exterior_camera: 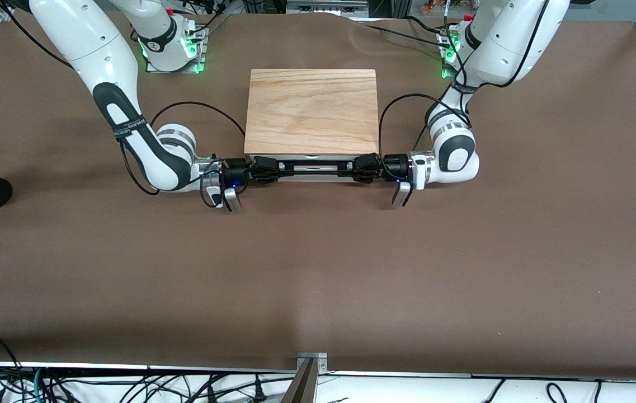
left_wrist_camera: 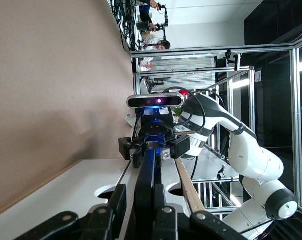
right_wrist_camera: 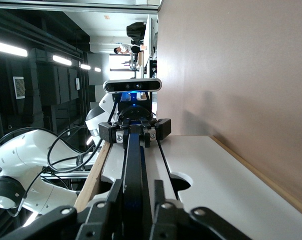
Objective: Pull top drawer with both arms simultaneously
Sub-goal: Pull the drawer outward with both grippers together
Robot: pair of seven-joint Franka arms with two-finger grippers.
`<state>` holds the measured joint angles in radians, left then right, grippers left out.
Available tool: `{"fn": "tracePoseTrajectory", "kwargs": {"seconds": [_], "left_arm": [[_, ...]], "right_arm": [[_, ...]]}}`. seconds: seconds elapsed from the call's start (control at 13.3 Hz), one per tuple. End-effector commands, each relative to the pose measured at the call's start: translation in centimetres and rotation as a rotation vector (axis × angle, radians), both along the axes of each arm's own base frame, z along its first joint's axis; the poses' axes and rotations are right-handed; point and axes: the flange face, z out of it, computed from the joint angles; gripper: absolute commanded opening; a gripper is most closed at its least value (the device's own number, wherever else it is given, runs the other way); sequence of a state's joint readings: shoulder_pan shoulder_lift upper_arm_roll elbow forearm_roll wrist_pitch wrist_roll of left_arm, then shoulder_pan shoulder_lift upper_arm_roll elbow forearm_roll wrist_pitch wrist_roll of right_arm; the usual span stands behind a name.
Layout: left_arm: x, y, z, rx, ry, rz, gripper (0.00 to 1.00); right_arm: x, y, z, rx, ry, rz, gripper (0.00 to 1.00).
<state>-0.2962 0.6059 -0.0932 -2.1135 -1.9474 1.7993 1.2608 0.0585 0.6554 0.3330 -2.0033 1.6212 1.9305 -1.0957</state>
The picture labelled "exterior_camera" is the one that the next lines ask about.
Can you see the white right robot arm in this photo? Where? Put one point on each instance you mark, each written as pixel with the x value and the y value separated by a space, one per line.
pixel 83 45

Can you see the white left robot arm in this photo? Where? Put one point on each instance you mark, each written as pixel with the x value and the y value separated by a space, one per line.
pixel 510 45

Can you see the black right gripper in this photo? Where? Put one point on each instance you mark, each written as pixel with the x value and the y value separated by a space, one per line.
pixel 235 170

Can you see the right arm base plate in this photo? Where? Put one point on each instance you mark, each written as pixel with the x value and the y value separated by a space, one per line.
pixel 197 61

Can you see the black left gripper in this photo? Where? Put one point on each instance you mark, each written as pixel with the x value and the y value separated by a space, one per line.
pixel 394 166

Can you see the aluminium table edge rail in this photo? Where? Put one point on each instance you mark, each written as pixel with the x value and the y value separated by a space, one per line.
pixel 127 367

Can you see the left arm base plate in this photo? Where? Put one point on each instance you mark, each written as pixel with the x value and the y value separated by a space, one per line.
pixel 445 61

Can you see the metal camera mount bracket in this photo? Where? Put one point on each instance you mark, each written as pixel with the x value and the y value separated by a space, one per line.
pixel 309 378

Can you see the wooden drawer cabinet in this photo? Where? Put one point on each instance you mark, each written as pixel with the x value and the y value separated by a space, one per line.
pixel 312 109

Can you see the white-fronted wooden drawer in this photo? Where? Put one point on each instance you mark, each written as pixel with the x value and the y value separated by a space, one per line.
pixel 318 167

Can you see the grey metal equipment box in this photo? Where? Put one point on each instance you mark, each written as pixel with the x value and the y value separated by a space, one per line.
pixel 326 6

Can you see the white lower drawer front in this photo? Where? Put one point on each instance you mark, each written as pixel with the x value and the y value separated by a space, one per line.
pixel 318 178

